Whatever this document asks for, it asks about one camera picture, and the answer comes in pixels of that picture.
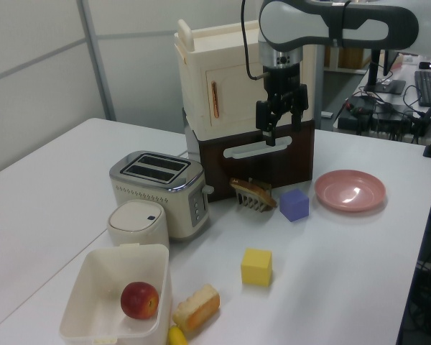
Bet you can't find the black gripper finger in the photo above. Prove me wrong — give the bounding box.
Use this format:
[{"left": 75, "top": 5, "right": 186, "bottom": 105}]
[
  {"left": 290, "top": 83, "right": 309, "bottom": 132},
  {"left": 255, "top": 100, "right": 279, "bottom": 147}
]

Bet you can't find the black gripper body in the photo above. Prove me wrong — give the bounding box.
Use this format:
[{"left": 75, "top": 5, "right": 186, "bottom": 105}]
[{"left": 262, "top": 64, "right": 304, "bottom": 106}]

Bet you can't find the yellow banana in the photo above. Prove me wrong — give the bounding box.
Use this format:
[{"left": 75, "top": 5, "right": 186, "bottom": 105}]
[{"left": 167, "top": 324, "right": 189, "bottom": 345}]

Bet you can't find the white plastic container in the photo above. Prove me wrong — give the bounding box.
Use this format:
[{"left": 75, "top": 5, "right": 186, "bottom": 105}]
[{"left": 59, "top": 243, "right": 174, "bottom": 345}]

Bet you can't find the dark brown drawer base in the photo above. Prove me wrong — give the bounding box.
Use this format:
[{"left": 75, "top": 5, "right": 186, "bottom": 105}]
[{"left": 196, "top": 119, "right": 317, "bottom": 204}]

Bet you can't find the wooden shelf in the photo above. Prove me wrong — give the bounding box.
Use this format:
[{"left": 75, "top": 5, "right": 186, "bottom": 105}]
[{"left": 323, "top": 43, "right": 374, "bottom": 75}]

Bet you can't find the brown bread slice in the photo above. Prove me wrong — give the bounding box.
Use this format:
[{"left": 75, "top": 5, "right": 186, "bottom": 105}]
[{"left": 229, "top": 177, "right": 278, "bottom": 209}]

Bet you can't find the black monitor stand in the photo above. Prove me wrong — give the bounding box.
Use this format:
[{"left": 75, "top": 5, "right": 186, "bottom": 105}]
[{"left": 363, "top": 48, "right": 407, "bottom": 96}]

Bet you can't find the wooden toast rack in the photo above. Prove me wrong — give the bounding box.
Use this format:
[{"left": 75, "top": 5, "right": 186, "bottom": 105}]
[{"left": 234, "top": 176, "right": 274, "bottom": 214}]

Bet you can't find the purple foam cube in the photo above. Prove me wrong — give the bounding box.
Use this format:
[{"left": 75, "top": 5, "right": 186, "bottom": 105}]
[{"left": 279, "top": 189, "right": 311, "bottom": 223}]

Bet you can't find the pink plate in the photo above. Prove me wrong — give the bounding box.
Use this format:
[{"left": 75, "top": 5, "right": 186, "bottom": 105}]
[{"left": 314, "top": 169, "right": 386, "bottom": 213}]

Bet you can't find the cream chrome toaster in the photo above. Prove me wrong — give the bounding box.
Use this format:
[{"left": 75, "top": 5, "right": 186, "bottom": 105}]
[{"left": 108, "top": 150, "right": 215, "bottom": 243}]

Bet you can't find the yellow foam cube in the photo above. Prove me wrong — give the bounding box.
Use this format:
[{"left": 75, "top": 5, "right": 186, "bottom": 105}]
[{"left": 240, "top": 247, "right": 274, "bottom": 287}]

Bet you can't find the small cream lidded bin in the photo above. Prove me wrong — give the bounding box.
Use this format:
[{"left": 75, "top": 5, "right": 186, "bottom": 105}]
[{"left": 106, "top": 200, "right": 171, "bottom": 251}]

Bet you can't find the orange crusted cake slice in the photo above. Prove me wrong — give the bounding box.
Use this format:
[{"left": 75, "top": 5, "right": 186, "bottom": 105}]
[{"left": 171, "top": 283, "right": 221, "bottom": 332}]

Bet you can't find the red apple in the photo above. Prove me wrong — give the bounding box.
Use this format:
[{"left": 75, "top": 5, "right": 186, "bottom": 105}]
[{"left": 120, "top": 281, "right": 160, "bottom": 321}]

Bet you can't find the white drawer handle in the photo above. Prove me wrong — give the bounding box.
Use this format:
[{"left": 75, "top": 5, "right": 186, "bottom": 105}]
[{"left": 223, "top": 135, "right": 292, "bottom": 160}]

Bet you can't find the copper cabinet door handle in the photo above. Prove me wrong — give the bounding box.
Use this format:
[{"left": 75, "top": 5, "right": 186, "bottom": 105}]
[{"left": 210, "top": 80, "right": 221, "bottom": 120}]

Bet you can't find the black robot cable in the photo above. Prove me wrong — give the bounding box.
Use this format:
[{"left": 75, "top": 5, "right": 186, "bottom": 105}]
[{"left": 240, "top": 0, "right": 272, "bottom": 81}]

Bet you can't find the black power strip with cables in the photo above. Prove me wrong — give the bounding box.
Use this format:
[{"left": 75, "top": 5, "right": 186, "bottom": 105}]
[{"left": 336, "top": 93, "right": 431, "bottom": 140}]

